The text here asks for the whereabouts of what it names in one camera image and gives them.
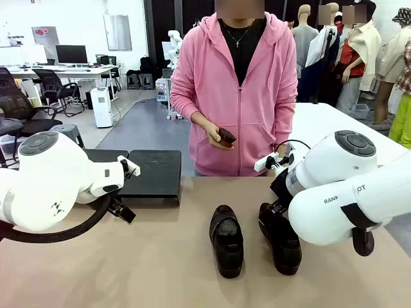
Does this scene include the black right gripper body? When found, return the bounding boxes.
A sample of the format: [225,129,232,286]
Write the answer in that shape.
[269,168,292,204]

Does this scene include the black leather shoe silver buckle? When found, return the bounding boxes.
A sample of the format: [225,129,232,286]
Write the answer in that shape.
[209,204,244,278]

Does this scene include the person's right forearm pink sleeve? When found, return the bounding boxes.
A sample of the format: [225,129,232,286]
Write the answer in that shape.
[170,86,209,129]

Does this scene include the person's left forearm pink sleeve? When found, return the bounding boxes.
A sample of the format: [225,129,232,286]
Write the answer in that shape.
[272,96,298,151]

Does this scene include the person's right hand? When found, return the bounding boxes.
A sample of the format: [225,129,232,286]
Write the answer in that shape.
[202,123,235,151]

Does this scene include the white side table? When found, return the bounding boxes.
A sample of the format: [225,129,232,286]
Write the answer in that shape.
[287,102,407,167]

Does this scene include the grey plastic stool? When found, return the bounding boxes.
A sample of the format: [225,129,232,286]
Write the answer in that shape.
[51,124,85,150]

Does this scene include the white air purifier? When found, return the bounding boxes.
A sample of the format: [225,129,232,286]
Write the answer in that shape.
[90,87,114,128]

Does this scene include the lit computer case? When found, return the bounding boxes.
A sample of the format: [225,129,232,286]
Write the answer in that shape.
[155,78,171,103]

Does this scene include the pink zip hoodie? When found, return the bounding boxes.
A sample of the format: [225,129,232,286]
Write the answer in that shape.
[169,12,298,177]

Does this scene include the mannequin plaid shirt neon trousers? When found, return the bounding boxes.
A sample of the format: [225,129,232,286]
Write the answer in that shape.
[388,41,411,150]

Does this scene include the mannequin white navy jacket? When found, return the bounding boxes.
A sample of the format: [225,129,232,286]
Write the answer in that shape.
[300,27,341,103]

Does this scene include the black undershirt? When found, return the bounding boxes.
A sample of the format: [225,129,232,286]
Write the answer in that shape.
[218,18,267,87]

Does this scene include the white office desk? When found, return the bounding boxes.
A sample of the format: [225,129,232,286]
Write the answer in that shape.
[6,65,120,92]

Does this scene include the black backpack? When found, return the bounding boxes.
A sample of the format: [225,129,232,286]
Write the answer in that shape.
[139,56,155,75]

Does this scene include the black mesh office chair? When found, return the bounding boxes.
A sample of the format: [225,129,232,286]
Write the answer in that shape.
[31,69,86,118]

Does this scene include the mannequin grey tank top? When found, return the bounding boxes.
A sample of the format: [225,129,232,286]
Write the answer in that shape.
[290,4,319,80]

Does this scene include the mannequin red top cream jacket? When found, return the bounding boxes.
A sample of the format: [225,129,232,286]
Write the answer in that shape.
[335,9,383,115]

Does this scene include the black computer monitor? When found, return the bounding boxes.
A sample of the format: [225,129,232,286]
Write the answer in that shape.
[55,44,89,65]

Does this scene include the mannequin beige coat bucket hat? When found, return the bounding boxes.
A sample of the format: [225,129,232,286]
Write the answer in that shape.
[374,8,411,124]

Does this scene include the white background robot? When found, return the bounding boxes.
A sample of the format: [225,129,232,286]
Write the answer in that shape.
[166,30,184,70]

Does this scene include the white computer monitor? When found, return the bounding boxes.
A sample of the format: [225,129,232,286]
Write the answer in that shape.
[21,44,48,65]

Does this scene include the grey board red sign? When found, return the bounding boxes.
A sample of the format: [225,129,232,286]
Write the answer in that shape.
[31,26,60,46]

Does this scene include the black camera cable loop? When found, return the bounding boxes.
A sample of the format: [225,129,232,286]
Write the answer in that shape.
[274,139,311,160]

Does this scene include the silver cross necklace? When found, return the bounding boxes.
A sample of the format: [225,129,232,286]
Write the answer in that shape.
[223,21,254,49]

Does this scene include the white wall board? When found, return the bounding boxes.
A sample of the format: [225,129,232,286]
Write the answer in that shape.
[103,14,132,51]

